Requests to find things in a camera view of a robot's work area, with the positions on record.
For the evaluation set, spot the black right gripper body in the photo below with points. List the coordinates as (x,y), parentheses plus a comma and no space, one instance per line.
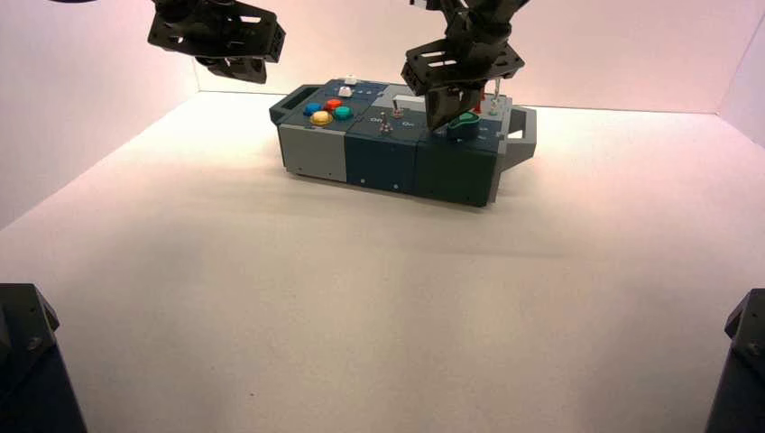
(472,63)

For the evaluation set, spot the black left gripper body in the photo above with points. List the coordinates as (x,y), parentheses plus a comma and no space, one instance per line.
(233,30)

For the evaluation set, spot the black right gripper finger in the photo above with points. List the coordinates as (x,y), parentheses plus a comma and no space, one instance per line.
(461,101)
(435,110)

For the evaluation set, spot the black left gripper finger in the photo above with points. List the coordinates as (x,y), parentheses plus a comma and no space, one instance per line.
(248,70)
(212,64)

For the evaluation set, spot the teal knob with green pointer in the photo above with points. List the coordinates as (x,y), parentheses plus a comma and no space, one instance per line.
(465,125)

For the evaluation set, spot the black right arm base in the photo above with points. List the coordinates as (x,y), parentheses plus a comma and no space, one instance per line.
(741,370)

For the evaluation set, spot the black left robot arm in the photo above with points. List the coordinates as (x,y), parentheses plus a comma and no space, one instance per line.
(173,7)

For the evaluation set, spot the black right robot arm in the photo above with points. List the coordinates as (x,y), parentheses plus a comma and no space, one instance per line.
(478,18)

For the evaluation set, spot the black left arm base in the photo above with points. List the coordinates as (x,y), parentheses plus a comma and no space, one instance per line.
(30,370)

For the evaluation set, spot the teal and grey control box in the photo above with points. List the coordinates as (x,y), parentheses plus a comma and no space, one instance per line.
(382,155)

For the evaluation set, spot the blue round push button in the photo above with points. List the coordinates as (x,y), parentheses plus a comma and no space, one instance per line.
(312,109)

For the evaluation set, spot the yellow round push button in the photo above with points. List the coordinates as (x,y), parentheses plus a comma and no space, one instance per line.
(321,117)

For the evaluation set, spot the red round push button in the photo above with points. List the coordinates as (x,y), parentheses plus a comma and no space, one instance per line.
(333,104)

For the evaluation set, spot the green round push button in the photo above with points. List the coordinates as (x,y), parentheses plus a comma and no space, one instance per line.
(343,112)

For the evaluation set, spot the metal toggle switch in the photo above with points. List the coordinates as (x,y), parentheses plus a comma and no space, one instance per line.
(397,110)
(386,125)

